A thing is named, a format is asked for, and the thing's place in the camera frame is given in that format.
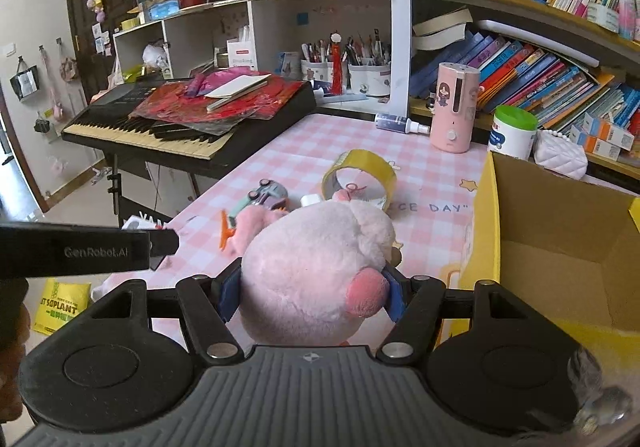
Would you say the pink plush toy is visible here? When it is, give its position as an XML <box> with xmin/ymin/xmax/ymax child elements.
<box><xmin>220</xmin><ymin>191</ymin><xmax>396</xmax><ymax>346</ymax></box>

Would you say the small toy car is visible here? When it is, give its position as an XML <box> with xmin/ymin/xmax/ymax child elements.
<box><xmin>228</xmin><ymin>178</ymin><xmax>288</xmax><ymax>225</ymax></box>

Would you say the yellow tape roll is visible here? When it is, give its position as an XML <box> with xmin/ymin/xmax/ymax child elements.
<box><xmin>320</xmin><ymin>149</ymin><xmax>397</xmax><ymax>211</ymax></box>

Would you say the yellow cardboard box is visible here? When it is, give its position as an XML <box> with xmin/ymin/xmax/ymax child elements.
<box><xmin>442</xmin><ymin>153</ymin><xmax>639</xmax><ymax>370</ymax></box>

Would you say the white power bank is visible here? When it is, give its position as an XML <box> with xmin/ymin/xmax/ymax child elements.
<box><xmin>300</xmin><ymin>193</ymin><xmax>323</xmax><ymax>207</ymax></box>

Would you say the person left hand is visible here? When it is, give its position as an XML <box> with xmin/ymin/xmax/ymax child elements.
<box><xmin>1</xmin><ymin>278</ymin><xmax>30</xmax><ymax>423</ymax></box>

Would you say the yellow plastic bag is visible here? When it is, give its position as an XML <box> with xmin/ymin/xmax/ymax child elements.
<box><xmin>32</xmin><ymin>278</ymin><xmax>91</xmax><ymax>335</ymax></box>

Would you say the pink checkered tablecloth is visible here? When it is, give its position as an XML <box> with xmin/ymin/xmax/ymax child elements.
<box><xmin>92</xmin><ymin>112</ymin><xmax>640</xmax><ymax>347</ymax></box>

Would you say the black Yamaha keyboard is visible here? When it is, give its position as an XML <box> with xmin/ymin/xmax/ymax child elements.
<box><xmin>62</xmin><ymin>78</ymin><xmax>316</xmax><ymax>179</ymax></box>

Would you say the small spray bottle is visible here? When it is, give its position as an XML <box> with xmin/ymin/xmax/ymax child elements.
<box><xmin>374</xmin><ymin>113</ymin><xmax>431</xmax><ymax>136</ymax></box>

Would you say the green lid white jar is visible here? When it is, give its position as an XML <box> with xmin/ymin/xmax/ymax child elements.
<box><xmin>488</xmin><ymin>106</ymin><xmax>538</xmax><ymax>160</ymax></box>

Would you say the red papers pile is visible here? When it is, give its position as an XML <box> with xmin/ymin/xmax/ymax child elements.
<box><xmin>131</xmin><ymin>66</ymin><xmax>306</xmax><ymax>136</ymax></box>

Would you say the white quilted pouch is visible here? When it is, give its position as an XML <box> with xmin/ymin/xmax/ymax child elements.
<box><xmin>533</xmin><ymin>129</ymin><xmax>588</xmax><ymax>180</ymax></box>

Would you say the pink humidifier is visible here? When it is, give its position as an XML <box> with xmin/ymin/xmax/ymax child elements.
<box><xmin>430</xmin><ymin>62</ymin><xmax>480</xmax><ymax>153</ymax></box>

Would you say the white notebook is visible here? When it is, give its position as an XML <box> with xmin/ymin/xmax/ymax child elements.
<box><xmin>205</xmin><ymin>74</ymin><xmax>270</xmax><ymax>113</ymax></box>

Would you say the right white pen holder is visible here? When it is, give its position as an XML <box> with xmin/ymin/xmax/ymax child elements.
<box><xmin>348</xmin><ymin>63</ymin><xmax>390</xmax><ymax>98</ymax></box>

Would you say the white pen holder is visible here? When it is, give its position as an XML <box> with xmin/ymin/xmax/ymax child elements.
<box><xmin>300</xmin><ymin>60</ymin><xmax>333</xmax><ymax>83</ymax></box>
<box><xmin>348</xmin><ymin>63</ymin><xmax>390</xmax><ymax>98</ymax></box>

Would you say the red doll figurine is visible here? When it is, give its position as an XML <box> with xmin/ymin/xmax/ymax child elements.
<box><xmin>331</xmin><ymin>32</ymin><xmax>343</xmax><ymax>96</ymax></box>

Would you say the left white pen holder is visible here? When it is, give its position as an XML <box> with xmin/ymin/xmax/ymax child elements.
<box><xmin>300</xmin><ymin>60</ymin><xmax>333</xmax><ymax>83</ymax></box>

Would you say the white desktop shelf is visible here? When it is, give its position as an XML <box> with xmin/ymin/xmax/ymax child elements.
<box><xmin>114</xmin><ymin>0</ymin><xmax>390</xmax><ymax>78</ymax></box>

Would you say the wooden bookshelf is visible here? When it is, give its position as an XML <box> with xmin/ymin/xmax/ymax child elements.
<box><xmin>434</xmin><ymin>0</ymin><xmax>639</xmax><ymax>180</ymax></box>

